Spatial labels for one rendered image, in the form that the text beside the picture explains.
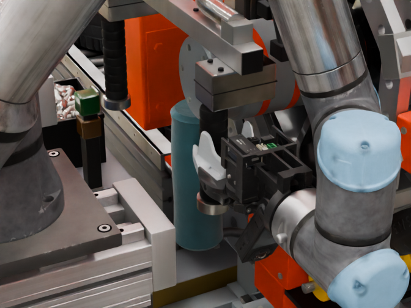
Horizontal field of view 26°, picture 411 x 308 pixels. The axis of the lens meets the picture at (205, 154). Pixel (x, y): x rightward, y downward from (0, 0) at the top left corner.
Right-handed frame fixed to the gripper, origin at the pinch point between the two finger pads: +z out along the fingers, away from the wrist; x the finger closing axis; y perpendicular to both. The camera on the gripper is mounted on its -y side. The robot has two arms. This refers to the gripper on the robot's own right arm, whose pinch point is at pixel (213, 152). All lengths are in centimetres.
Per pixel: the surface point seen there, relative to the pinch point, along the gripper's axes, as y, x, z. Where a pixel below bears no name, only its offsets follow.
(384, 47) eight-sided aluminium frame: 13.1, -20.2, -6.7
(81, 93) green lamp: -17, -2, 59
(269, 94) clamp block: 7.9, -6.5, -2.5
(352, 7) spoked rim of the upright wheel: 9.5, -31.0, 15.0
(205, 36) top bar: 13.7, -1.5, 5.2
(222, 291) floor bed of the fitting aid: -75, -33, 59
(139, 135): -45, -25, 87
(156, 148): -44, -25, 78
